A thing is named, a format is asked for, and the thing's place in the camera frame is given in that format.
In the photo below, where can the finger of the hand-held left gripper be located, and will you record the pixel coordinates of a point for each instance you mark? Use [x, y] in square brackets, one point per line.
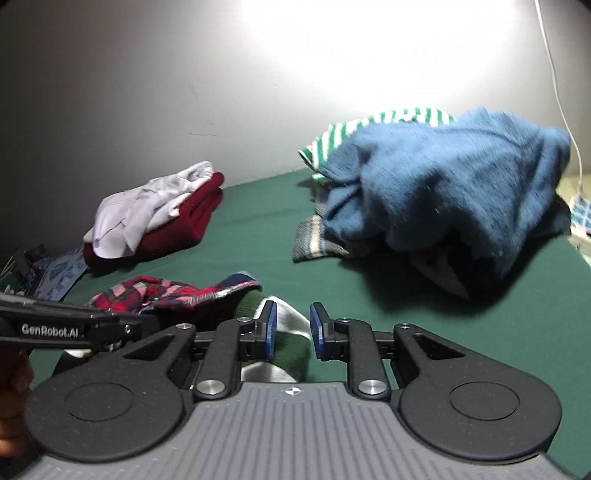
[127, 325]

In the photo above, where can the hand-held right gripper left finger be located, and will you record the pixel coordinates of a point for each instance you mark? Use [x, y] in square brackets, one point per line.
[271, 330]

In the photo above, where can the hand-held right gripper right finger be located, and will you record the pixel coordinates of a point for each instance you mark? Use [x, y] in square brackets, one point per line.
[316, 330]

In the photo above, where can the green white striped sweater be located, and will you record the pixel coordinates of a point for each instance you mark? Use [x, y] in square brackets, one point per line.
[291, 350]

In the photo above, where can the red plaid shirt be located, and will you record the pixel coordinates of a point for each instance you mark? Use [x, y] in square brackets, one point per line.
[152, 295]

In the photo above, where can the person's left hand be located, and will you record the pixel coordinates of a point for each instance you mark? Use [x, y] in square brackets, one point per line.
[11, 397]

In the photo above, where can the blue patterned cloth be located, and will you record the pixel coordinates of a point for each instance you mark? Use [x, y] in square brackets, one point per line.
[60, 272]

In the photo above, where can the bedside clutter pile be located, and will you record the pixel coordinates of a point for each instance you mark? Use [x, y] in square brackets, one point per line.
[18, 272]

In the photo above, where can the grey knit garment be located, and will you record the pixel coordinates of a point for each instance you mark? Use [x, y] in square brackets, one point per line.
[314, 240]

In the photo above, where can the maroon folded garment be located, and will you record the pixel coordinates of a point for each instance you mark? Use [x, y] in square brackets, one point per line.
[184, 226]

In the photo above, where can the white garment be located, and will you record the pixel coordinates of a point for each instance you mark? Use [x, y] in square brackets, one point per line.
[138, 207]

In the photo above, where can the blue sweater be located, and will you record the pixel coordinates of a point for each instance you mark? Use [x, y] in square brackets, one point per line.
[438, 184]

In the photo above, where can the thin-striped green white shirt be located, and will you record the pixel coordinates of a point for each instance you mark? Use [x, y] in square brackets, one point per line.
[332, 138]

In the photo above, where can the blue patterned item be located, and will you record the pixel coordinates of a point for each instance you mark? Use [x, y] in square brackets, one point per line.
[581, 216]

